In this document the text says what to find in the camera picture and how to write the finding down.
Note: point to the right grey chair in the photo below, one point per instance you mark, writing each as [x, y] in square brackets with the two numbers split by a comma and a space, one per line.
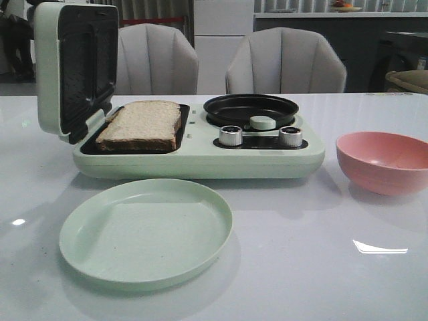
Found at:
[285, 60]

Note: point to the green breakfast maker base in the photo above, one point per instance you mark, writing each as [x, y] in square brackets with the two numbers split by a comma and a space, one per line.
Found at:
[200, 156]

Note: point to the left grey chair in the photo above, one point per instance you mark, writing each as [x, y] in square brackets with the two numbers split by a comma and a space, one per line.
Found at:
[155, 60]

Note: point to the tan cushion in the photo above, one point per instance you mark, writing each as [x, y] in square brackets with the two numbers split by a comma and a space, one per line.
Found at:
[407, 81]

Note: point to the black round frying pan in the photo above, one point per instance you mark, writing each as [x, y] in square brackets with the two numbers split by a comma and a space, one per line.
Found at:
[251, 112]

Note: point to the dark counter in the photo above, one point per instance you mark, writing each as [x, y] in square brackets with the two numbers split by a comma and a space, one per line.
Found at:
[355, 38]

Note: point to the green breakfast maker lid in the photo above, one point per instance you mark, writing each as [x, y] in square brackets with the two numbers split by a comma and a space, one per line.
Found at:
[76, 49]

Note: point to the light green plate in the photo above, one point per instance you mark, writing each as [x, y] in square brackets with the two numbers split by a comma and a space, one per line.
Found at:
[146, 235]

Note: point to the silver control knob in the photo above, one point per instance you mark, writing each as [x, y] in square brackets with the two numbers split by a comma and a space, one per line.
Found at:
[290, 136]
[230, 135]

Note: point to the pink bowl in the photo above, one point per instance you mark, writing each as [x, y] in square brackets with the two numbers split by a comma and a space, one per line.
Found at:
[383, 163]

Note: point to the left silver control knob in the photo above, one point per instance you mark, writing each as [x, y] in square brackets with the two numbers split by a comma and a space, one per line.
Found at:
[230, 135]

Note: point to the bread slice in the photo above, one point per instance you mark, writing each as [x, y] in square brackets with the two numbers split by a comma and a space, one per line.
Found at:
[112, 117]
[143, 125]

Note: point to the right silver control knob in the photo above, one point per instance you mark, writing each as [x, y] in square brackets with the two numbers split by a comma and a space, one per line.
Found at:
[290, 136]

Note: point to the fruit plate on counter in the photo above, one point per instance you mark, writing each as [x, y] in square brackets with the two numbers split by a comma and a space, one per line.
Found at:
[342, 6]

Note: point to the white cabinet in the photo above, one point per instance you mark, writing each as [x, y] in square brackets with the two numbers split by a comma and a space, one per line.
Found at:
[218, 28]

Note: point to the grey chair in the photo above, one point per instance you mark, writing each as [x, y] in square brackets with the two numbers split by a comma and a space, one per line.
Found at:
[155, 60]
[285, 60]

